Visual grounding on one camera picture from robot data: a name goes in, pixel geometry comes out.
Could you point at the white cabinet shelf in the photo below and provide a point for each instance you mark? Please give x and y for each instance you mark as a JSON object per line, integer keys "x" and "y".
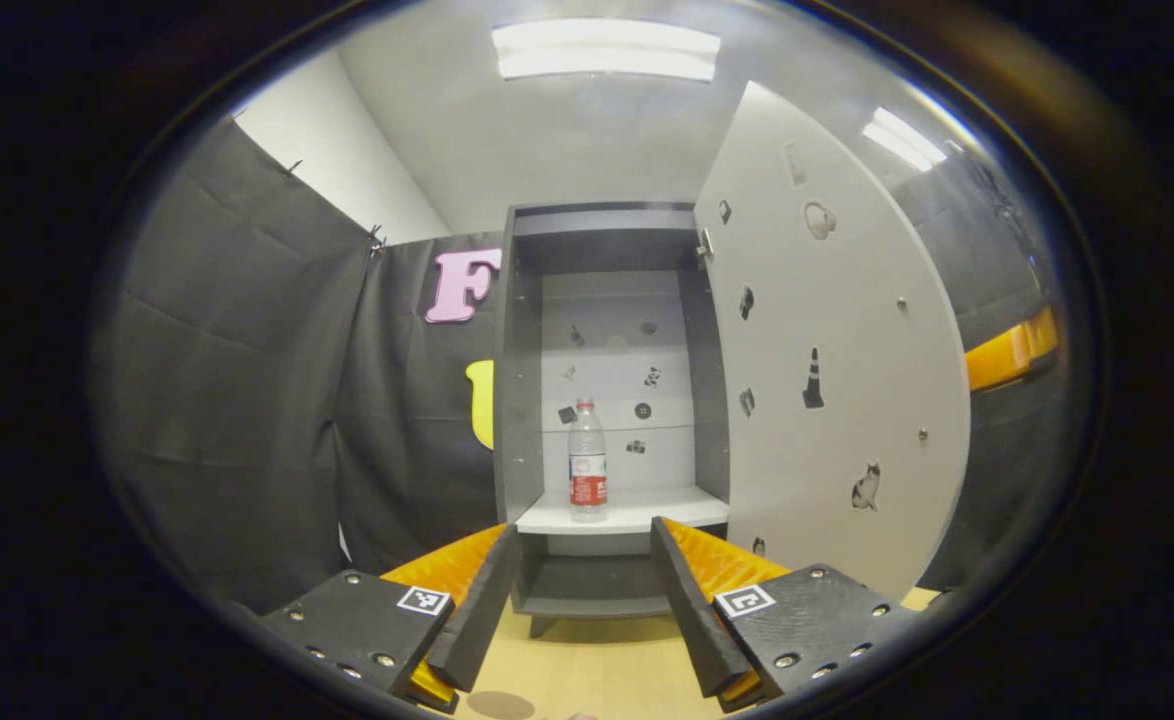
{"x": 637, "y": 510}

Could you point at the small ceiling light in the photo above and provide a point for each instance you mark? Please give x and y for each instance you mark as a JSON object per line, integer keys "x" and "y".
{"x": 905, "y": 138}

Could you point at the clear bottle with red label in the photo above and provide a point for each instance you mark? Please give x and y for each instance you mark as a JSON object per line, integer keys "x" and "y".
{"x": 588, "y": 470}

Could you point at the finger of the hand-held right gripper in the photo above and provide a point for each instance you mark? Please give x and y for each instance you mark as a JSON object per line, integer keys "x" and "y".
{"x": 1007, "y": 352}

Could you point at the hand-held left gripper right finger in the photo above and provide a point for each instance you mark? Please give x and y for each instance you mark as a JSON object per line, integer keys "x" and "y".
{"x": 692, "y": 620}

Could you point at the dark grey cabinet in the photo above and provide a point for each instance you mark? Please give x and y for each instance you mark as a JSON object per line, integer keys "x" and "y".
{"x": 519, "y": 400}

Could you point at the large ceiling light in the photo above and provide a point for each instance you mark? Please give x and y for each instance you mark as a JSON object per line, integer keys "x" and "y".
{"x": 607, "y": 50}

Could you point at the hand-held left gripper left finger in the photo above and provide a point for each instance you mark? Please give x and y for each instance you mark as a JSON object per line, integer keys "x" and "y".
{"x": 482, "y": 615}

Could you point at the grey cabinet door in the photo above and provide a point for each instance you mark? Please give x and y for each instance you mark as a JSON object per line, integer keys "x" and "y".
{"x": 847, "y": 300}

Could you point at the black backdrop cloth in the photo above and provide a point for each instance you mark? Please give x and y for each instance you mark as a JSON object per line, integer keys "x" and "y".
{"x": 227, "y": 400}

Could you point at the brown round coaster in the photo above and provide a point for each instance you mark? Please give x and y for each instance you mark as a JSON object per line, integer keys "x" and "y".
{"x": 500, "y": 705}

